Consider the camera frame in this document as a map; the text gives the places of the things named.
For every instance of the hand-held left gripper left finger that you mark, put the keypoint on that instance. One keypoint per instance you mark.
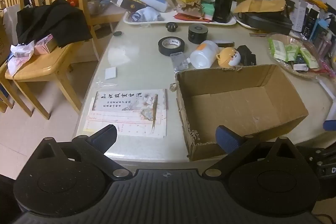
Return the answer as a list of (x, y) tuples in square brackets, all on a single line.
[(105, 137)]

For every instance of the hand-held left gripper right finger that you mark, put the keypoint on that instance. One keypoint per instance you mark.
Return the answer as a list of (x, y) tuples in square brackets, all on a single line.
[(227, 138)]

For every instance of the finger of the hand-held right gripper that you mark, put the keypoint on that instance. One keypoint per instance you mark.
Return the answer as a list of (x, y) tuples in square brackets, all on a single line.
[(330, 125)]

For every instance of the brown cardboard box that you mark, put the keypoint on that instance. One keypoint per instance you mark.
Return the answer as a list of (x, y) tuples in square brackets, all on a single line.
[(236, 106)]

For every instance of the yellow round toy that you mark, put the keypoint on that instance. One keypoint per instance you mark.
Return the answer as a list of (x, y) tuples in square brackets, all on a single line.
[(228, 57)]

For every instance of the white plastic jar orange label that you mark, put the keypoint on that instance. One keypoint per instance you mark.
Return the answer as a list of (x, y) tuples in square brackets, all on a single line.
[(203, 56)]

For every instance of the grey cylinder device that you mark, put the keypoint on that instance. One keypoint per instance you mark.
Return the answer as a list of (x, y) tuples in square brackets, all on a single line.
[(197, 33)]

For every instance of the pink form paper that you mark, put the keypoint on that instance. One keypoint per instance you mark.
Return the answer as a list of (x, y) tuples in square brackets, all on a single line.
[(126, 124)]

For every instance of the calligraphy card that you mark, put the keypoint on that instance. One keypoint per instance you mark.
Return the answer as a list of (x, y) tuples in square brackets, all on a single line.
[(120, 100)]

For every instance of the brown feather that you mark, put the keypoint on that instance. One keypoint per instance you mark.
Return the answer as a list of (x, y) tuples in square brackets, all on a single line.
[(155, 111)]

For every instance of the white card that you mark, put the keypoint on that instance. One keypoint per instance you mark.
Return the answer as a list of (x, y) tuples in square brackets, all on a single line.
[(110, 73)]

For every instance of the clear plastic basket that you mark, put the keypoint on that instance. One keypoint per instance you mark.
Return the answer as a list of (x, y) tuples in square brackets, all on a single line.
[(291, 70)]

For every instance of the green wet wipes packet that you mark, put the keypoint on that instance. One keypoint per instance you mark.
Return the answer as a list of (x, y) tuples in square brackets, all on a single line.
[(292, 52), (309, 58), (278, 50)]

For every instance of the brown striped ribbon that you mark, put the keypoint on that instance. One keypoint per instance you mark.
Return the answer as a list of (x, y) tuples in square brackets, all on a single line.
[(319, 56)]

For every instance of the black small box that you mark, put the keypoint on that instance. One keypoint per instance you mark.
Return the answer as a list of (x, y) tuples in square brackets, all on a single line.
[(248, 56)]

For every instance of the clear plastic small box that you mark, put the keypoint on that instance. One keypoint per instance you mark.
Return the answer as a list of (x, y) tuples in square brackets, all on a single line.
[(179, 61)]

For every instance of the amber tape roll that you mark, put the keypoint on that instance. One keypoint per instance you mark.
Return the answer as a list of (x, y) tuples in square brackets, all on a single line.
[(225, 43)]

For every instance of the black round cap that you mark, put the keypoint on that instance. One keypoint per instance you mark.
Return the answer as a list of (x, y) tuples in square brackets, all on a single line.
[(117, 33)]

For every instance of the black tape roll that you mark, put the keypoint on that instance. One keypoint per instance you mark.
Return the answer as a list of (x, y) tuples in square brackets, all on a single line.
[(162, 49)]

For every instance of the pink box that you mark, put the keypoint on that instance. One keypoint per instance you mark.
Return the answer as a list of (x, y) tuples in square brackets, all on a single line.
[(44, 45)]

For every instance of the row of small cartons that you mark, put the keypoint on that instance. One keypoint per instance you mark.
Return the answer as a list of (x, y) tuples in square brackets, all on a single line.
[(309, 16)]

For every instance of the white plate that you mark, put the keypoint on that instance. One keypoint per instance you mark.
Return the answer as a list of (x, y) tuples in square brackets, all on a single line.
[(242, 23)]

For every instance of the white plastic wrapper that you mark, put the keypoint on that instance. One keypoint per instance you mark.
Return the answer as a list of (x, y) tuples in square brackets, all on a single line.
[(22, 54)]

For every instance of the black zip case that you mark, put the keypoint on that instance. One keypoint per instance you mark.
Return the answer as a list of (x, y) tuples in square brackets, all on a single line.
[(267, 22)]

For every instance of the black plug adapter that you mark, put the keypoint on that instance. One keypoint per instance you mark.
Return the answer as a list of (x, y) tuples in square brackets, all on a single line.
[(171, 26)]

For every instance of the red packet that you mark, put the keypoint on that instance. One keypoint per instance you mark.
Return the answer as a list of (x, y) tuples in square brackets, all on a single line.
[(191, 17)]

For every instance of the green box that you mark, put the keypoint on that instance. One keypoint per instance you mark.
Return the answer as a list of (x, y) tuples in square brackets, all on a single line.
[(209, 11)]

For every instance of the black cloth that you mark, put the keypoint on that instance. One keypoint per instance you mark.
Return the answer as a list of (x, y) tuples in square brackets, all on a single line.
[(52, 19)]

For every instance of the white sock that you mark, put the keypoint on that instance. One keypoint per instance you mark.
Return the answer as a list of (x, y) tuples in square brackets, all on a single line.
[(145, 14)]

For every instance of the white tray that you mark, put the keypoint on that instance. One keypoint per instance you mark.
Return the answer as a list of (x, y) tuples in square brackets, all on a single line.
[(162, 21)]

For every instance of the brown wallet gold button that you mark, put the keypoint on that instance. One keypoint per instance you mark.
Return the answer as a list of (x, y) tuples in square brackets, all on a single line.
[(128, 3)]

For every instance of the brown paper envelope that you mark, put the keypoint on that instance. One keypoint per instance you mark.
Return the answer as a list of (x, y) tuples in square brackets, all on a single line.
[(258, 5)]

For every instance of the red toy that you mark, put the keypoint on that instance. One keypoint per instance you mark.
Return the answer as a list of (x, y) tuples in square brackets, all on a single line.
[(73, 0)]

